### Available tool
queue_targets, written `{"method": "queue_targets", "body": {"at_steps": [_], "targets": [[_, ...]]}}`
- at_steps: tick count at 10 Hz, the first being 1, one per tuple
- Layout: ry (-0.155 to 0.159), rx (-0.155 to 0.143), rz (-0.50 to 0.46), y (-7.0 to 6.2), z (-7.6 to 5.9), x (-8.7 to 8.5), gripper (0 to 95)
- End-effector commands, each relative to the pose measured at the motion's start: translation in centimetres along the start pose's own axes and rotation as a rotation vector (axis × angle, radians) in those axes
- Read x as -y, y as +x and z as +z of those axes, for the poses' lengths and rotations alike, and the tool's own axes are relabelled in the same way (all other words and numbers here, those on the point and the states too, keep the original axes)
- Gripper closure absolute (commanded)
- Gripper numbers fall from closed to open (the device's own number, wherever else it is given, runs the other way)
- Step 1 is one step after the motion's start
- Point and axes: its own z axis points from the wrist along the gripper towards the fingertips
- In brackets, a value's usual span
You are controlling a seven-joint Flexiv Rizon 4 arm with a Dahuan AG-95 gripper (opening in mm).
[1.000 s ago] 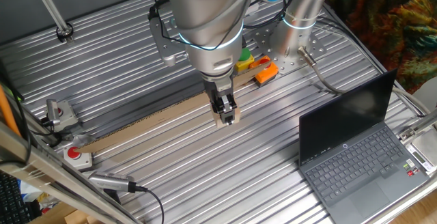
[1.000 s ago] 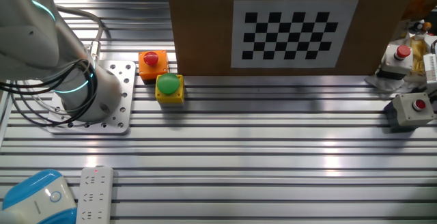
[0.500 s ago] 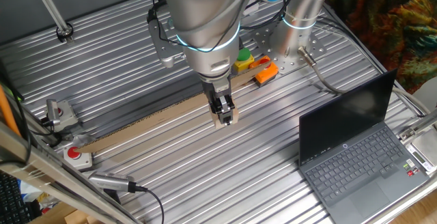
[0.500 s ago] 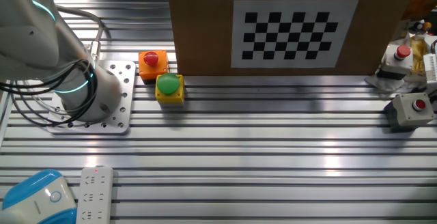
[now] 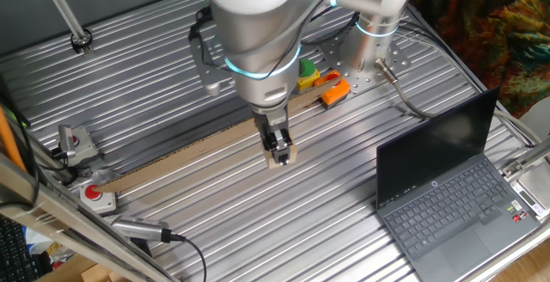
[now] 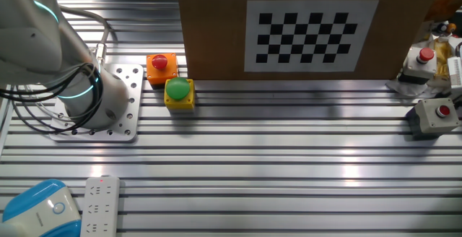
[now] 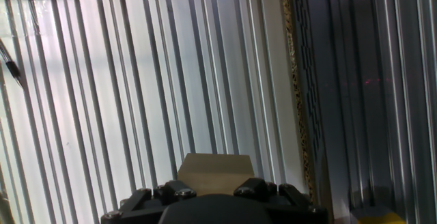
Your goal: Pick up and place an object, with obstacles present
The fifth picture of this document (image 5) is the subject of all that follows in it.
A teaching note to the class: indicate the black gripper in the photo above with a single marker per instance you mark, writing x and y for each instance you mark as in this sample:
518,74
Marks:
270,120

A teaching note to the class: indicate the light wooden block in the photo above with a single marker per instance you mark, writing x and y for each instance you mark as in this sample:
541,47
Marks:
293,155

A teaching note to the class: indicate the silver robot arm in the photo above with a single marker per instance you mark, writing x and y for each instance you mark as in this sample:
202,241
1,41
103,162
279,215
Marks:
258,15

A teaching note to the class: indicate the yellow box green button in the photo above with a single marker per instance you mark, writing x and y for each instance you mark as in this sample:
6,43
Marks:
307,73

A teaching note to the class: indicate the orange box red button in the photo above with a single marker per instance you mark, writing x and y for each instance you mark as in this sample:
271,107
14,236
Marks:
337,93

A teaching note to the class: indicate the brown cardboard board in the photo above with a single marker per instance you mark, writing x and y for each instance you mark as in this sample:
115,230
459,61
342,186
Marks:
193,148

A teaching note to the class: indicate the clear plastic wrap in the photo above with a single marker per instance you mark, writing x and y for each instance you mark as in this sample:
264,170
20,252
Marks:
103,175

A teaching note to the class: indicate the white box large red button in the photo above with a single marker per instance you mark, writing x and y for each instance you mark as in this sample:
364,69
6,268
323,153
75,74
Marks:
99,198

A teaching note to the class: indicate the dark grey laptop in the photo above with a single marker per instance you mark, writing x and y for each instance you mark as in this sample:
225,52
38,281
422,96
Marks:
451,213

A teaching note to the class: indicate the grey box small red button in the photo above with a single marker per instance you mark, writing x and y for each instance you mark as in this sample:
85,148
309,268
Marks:
83,144

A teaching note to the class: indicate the metal pole with base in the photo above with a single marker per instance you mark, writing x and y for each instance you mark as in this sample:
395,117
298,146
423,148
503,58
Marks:
69,15

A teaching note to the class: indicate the colourful patterned cloth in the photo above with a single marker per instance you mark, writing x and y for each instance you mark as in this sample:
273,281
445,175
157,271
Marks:
494,24

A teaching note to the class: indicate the silver digital scale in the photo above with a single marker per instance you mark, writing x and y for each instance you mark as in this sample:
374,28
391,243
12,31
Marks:
535,187

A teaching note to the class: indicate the orange pole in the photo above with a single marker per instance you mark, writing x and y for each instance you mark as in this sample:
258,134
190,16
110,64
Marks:
9,140

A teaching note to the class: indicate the black keyboard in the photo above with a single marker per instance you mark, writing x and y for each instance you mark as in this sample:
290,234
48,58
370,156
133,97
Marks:
15,252

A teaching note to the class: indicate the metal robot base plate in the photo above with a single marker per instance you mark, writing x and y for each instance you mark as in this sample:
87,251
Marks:
339,60

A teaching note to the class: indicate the silver exterior camera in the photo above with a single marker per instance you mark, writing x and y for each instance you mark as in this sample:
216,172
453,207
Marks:
142,229

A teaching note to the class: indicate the aluminium frame beam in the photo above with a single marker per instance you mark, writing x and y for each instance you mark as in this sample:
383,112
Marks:
64,222

